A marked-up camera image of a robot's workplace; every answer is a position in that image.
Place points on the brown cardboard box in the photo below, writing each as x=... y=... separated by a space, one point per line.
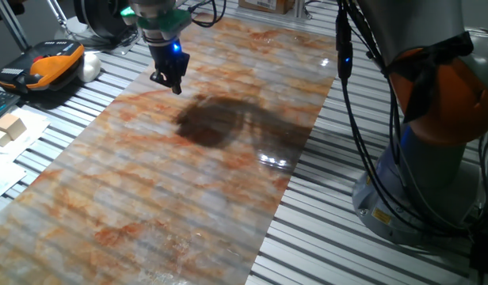
x=268 y=4

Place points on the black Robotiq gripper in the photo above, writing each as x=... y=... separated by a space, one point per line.
x=170 y=61

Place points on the grey metal frame leg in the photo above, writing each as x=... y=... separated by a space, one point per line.
x=12 y=25

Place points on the orange black teach pendant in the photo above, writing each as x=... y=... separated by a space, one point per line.
x=50 y=65

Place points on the orange marble pattern mat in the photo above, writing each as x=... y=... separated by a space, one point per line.
x=129 y=198

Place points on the black computer keyboard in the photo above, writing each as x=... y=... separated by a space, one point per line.
x=0 y=103

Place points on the white computer mouse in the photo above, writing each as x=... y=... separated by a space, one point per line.
x=89 y=67

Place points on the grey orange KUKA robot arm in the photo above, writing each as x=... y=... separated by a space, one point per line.
x=438 y=99

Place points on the upright aluminium profile post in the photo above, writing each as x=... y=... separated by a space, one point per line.
x=300 y=8

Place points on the printed white paper sheet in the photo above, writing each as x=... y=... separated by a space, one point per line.
x=4 y=178

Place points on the large wooden block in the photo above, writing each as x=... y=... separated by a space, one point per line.
x=11 y=126

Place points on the black round drum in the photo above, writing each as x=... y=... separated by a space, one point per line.
x=101 y=17

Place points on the medium wooden block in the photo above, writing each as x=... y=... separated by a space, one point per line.
x=1 y=139

